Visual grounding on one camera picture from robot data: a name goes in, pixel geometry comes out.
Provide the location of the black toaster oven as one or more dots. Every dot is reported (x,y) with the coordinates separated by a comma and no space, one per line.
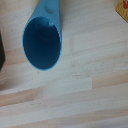
(1,50)

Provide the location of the blue plastic cup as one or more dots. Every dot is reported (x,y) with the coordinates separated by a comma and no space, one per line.
(41,43)

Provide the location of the orange yellow carton box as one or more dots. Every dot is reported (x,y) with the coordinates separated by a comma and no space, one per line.
(123,8)

